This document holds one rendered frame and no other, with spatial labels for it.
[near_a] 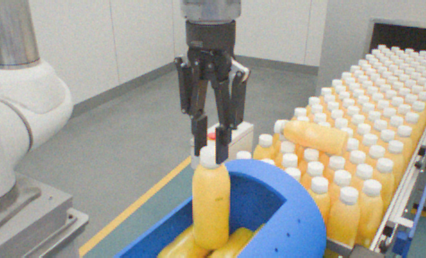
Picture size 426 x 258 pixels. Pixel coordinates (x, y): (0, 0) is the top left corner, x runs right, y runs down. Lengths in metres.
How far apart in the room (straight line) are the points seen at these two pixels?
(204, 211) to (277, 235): 0.14
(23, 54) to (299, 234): 0.71
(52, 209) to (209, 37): 0.58
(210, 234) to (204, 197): 0.09
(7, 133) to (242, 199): 0.52
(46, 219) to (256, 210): 0.48
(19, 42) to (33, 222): 0.40
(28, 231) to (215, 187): 0.45
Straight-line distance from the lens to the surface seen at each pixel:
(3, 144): 0.89
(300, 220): 0.68
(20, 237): 0.91
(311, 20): 5.14
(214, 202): 0.66
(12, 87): 0.95
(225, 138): 0.61
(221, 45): 0.54
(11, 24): 0.94
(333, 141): 1.02
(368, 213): 0.98
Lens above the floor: 1.61
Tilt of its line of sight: 27 degrees down
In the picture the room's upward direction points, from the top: straight up
